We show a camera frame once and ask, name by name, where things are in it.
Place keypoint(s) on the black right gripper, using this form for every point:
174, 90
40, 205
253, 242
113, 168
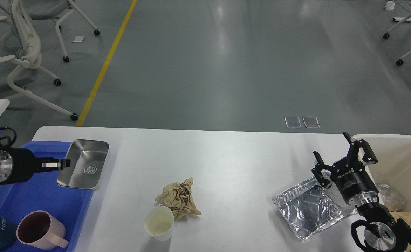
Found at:
349, 174

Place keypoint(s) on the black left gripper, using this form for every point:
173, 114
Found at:
19, 165

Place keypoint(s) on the stainless steel tray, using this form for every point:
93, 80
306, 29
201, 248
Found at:
87, 162

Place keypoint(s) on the aluminium foil container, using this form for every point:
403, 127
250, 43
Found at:
309, 208

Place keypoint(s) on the pink HOME mug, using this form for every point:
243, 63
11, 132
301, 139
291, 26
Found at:
41, 230

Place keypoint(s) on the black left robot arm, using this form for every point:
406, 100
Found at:
8, 137

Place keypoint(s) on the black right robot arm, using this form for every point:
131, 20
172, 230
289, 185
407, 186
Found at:
378, 231

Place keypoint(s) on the blue plastic tray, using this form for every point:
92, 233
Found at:
42, 192

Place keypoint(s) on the clear plastic bag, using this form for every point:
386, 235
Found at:
394, 200

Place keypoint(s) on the beige plastic bin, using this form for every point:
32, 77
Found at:
394, 162

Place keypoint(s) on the right floor socket plate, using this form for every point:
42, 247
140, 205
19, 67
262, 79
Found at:
311, 122

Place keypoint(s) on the floor socket plate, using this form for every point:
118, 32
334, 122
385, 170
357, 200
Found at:
293, 122
311, 122

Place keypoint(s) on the left floor socket plate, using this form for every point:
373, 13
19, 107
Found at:
293, 122

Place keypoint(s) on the cream paper cup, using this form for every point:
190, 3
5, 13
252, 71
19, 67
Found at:
159, 222

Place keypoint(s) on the white paper on floor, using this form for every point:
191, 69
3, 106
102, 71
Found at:
78, 39

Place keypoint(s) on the crumpled brown paper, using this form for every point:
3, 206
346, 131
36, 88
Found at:
177, 196

